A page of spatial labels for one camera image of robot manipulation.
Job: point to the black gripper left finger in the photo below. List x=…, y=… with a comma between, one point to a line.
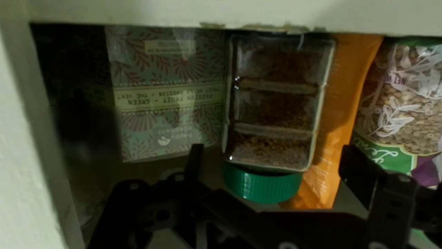
x=133, y=208

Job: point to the grain bag with green label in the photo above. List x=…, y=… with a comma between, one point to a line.
x=405, y=105

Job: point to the coffee jar with green lid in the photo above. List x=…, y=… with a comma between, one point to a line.
x=277, y=115

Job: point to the orange plastic bag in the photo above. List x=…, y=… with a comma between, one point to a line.
x=343, y=115

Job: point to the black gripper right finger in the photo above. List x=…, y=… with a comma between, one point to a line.
x=392, y=208

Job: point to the teal patterned tea box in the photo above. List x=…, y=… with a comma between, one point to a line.
x=167, y=92

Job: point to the tall white pantry cabinet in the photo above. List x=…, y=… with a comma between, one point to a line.
x=19, y=139

